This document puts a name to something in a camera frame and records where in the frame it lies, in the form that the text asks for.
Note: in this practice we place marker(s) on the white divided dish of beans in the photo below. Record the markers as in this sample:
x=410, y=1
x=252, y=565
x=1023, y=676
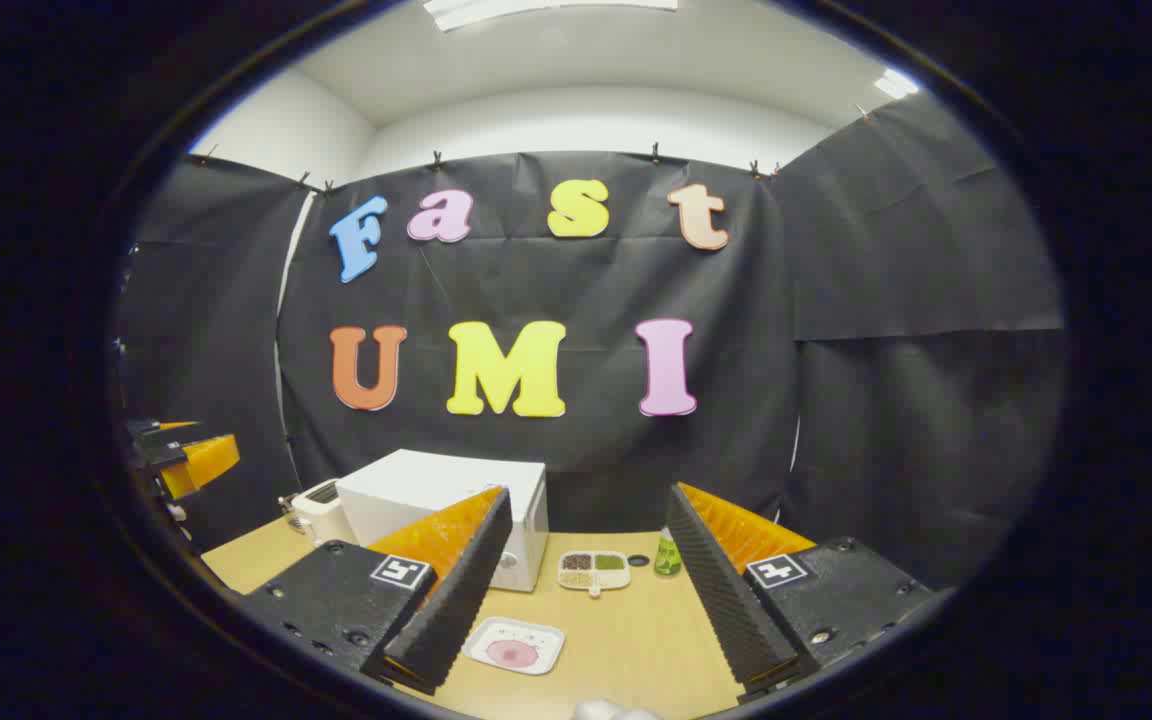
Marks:
x=594, y=570

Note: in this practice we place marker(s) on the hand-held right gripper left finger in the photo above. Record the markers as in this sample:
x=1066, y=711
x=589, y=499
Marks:
x=456, y=590

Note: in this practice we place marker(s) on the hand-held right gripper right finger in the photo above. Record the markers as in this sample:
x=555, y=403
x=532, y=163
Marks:
x=721, y=590

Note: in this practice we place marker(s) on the white plate with pink food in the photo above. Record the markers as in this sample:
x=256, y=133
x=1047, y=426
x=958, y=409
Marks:
x=514, y=647

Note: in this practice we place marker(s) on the white toaster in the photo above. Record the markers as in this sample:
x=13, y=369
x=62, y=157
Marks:
x=321, y=515

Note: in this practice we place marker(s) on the ceiling light panel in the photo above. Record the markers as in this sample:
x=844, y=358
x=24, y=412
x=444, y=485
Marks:
x=546, y=10
x=896, y=84

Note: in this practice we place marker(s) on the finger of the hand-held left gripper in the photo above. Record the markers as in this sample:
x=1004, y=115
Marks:
x=201, y=462
x=171, y=430

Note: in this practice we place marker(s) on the black backdrop cloth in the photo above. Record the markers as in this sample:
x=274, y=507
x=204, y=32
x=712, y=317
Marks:
x=586, y=290

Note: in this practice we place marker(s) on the white microwave oven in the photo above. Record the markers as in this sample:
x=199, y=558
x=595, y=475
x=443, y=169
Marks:
x=436, y=480

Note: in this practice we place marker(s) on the green drink bottle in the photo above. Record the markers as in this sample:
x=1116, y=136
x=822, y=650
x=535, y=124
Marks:
x=668, y=558

